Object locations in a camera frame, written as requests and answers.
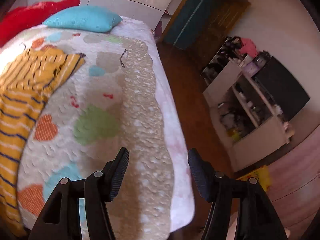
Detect yellow striped knit sweater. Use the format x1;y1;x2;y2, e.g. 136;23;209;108
1;47;85;237

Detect turquoise knit cushion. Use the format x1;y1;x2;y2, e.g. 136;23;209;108
42;5;123;33

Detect white shelf unit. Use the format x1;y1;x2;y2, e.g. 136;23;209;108
201;37;295;172

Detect black television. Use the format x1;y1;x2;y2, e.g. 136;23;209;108
252;57;310;121

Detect pink white bed sheet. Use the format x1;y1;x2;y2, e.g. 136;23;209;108
111;16;195;232

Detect patchwork heart quilt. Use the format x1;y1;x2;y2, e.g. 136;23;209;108
1;27;174;239

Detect pink cloth on shelf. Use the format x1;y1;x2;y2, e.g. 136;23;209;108
239;38;258;58

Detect yellow package on floor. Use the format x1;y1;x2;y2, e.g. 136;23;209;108
237;165;272;192

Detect long red pillow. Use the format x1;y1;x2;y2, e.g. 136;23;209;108
1;0;80;47

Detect brown wooden door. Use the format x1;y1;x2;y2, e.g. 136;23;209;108
162;0;251;66

